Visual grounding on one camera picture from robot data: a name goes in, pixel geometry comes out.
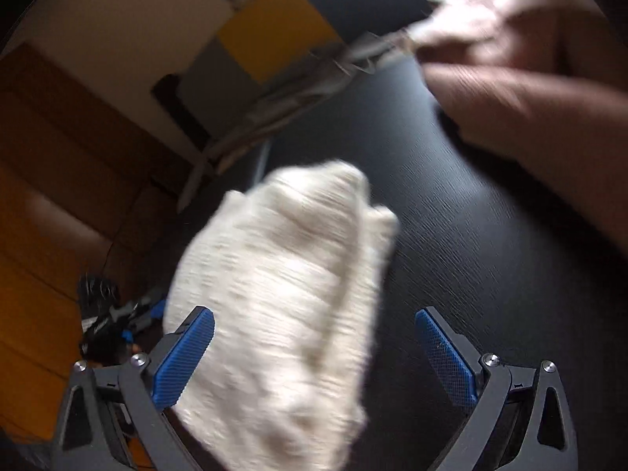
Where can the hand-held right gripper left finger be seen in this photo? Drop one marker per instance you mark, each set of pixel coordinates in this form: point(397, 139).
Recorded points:
point(181, 358)

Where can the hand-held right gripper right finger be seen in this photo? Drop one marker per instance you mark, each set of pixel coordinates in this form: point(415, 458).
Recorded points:
point(446, 358)

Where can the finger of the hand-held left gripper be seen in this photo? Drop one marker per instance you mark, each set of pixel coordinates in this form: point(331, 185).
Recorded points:
point(147, 311)
point(128, 338)

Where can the black post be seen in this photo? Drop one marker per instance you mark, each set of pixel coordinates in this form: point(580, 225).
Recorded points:
point(179, 108)

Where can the person's left hand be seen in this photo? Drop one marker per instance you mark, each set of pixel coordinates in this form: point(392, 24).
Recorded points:
point(515, 83)

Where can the grey yellow teal striped cushion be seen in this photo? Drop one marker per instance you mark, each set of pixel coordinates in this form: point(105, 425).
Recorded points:
point(279, 29)

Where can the grey garment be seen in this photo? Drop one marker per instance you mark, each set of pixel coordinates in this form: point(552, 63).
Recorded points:
point(294, 88)

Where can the cream knitted sweater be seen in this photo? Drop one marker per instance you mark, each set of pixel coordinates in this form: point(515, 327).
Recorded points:
point(279, 279)

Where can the wooden cabinet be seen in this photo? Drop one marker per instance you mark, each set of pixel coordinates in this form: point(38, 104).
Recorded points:
point(64, 181)

